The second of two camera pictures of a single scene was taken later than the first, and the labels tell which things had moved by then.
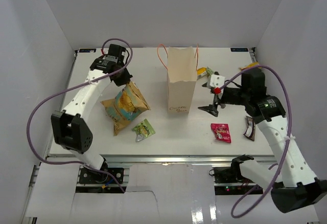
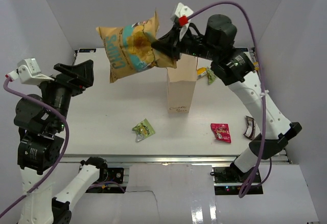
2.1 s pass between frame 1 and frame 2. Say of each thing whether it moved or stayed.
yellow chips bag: moved
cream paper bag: stayed
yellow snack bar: stayed
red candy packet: stayed
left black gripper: moved
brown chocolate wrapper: stayed
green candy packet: stayed
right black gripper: moved
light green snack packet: stayed
